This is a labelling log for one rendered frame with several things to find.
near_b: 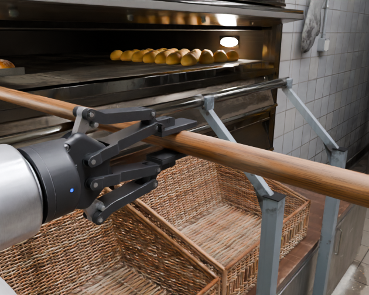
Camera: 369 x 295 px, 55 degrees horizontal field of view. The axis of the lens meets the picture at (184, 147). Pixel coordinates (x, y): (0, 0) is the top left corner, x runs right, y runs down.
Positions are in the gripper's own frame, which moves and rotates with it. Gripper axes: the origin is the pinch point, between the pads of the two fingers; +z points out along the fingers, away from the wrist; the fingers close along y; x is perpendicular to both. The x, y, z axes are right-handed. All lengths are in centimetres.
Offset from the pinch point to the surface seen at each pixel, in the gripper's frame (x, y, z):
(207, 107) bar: -23.2, 4.7, 37.9
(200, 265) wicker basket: -17, 45, 29
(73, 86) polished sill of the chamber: -61, 1, 24
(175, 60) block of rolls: -87, -1, 96
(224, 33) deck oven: -96, -13, 149
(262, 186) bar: -6.2, 21.9, 38.5
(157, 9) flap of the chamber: -47, -20, 44
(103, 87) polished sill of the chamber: -61, 3, 34
